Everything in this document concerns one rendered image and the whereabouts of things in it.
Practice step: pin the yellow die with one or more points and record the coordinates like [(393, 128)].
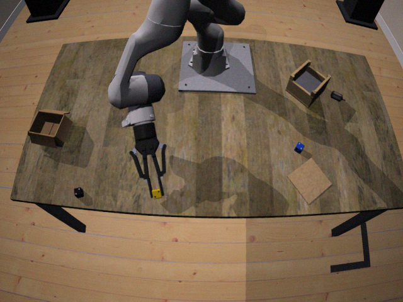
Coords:
[(156, 193)]

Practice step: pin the open brown cardboard box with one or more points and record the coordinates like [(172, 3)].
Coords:
[(50, 128)]

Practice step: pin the brown wooden open-top crate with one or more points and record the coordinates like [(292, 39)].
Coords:
[(306, 84)]

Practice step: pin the tan flat mat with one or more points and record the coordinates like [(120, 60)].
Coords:
[(309, 180)]

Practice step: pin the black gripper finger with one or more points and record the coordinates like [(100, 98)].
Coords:
[(133, 153), (159, 173)]

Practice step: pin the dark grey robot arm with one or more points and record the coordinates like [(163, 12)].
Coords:
[(163, 25)]

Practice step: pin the black die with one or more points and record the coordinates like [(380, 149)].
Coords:
[(78, 192)]

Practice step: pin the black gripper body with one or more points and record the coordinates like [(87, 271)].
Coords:
[(145, 134)]

